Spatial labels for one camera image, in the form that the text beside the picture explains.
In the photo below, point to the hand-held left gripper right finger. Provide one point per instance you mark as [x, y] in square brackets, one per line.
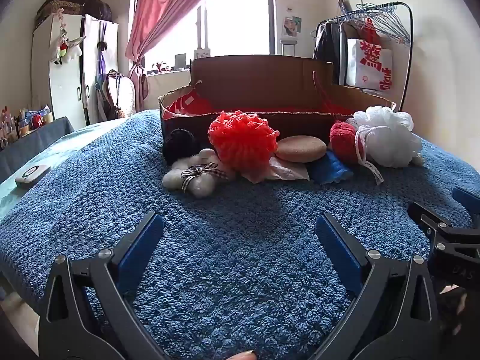
[337, 247]

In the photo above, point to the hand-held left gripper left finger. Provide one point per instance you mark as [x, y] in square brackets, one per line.
[144, 243]

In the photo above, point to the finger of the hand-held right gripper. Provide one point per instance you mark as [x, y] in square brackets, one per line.
[446, 232]
[467, 198]

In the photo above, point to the white plush bear with bow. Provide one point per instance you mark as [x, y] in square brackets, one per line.
[202, 183]

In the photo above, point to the white mesh bath pouf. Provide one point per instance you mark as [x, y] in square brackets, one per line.
[390, 135]

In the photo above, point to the black mesh ball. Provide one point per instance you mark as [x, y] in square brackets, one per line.
[180, 144]

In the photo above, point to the orange mesh bath pouf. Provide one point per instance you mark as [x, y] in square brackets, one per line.
[242, 138]

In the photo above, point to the brown cardboard box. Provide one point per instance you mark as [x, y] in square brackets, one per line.
[255, 78]

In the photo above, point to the person's left hand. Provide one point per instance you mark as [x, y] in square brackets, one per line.
[243, 355]

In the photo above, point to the blue folded cloth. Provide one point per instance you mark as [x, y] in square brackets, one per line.
[328, 170]

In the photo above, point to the blue terry towel blanket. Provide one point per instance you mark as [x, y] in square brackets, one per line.
[240, 270]

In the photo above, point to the tan round sponge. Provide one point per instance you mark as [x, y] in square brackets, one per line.
[300, 148]

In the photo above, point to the white flat electronic device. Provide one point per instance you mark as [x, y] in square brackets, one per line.
[32, 175]

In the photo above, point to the red cloth with white print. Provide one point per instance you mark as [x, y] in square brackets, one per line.
[195, 105]

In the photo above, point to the table with dark blue cloth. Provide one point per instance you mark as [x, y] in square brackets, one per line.
[37, 138]

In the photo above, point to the white patterned hanging bag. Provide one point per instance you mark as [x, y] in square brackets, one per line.
[125, 93]

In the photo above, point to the white paper bag red print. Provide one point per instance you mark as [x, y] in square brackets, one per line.
[369, 71]

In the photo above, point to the black clothes rack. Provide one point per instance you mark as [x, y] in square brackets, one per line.
[411, 45]

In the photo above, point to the clutter of small table items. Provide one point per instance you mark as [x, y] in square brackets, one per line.
[35, 120]

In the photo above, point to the white wardrobe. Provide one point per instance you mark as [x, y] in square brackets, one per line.
[67, 90]

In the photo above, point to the red patterned card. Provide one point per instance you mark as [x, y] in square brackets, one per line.
[201, 53]

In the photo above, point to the dark hanging clothes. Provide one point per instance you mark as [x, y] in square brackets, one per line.
[326, 45]

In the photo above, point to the white stool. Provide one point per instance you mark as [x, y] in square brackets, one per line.
[288, 45]

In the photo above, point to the hanging plush toy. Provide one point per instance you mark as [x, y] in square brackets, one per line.
[65, 50]

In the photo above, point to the pink curtain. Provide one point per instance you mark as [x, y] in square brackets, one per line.
[157, 15]

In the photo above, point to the dark rounded bag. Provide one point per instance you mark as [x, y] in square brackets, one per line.
[98, 8]

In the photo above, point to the window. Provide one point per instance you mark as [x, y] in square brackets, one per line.
[243, 15]

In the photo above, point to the woven basket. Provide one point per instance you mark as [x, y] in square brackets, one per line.
[56, 9]

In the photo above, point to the grey picture frame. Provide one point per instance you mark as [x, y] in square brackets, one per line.
[180, 61]

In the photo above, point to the wall poster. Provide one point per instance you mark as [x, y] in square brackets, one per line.
[292, 26]

